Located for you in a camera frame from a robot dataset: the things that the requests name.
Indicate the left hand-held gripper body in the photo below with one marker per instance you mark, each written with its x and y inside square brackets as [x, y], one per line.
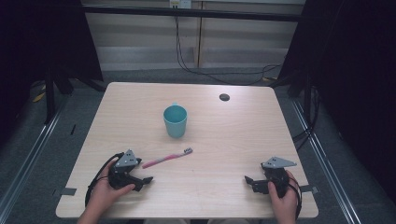
[122, 174]

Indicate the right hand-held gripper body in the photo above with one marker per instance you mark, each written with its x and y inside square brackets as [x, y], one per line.
[277, 177]

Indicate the person's left hand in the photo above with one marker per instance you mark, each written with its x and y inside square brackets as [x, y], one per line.
[104, 194]

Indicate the person's right hand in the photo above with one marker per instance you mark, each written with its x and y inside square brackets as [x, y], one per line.
[284, 203]

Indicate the pink toothbrush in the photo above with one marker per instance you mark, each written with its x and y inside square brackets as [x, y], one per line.
[166, 158]

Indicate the grey tape strip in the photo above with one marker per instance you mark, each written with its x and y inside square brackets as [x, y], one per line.
[309, 188]
[68, 191]

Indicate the teal plastic cup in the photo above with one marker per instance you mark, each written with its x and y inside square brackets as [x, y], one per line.
[175, 122]

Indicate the dark round table grommet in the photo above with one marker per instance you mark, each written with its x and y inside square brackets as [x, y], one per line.
[224, 97]

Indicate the yellow floor scrap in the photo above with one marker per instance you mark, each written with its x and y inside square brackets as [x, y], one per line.
[39, 97]

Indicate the black curtain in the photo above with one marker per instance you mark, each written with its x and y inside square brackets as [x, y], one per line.
[37, 46]
[351, 77]

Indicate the black horizontal bar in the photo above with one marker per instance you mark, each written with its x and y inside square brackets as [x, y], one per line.
[218, 14]

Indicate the metal floor rail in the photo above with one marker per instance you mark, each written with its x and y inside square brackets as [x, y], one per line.
[28, 161]
[323, 158]

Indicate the white wall socket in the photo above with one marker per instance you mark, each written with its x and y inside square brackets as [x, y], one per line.
[180, 3]

